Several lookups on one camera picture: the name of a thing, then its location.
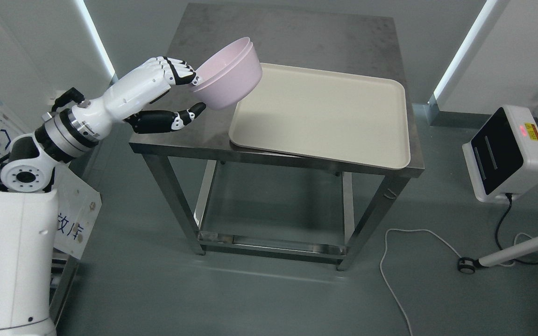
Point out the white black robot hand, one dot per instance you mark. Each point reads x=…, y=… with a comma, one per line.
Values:
x=131, y=93

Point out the pink bowl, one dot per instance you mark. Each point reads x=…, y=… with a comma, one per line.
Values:
x=236, y=61
x=220, y=96

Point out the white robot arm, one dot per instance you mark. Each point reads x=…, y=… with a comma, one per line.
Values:
x=25, y=294

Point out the white sign board with text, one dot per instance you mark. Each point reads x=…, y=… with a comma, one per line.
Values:
x=43, y=205

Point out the cream plastic tray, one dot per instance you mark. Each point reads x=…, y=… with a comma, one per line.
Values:
x=325, y=115

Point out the white stand leg with caster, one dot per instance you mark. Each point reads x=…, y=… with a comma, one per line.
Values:
x=469, y=266

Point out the white black box device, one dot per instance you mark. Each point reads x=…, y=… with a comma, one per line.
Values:
x=502, y=157

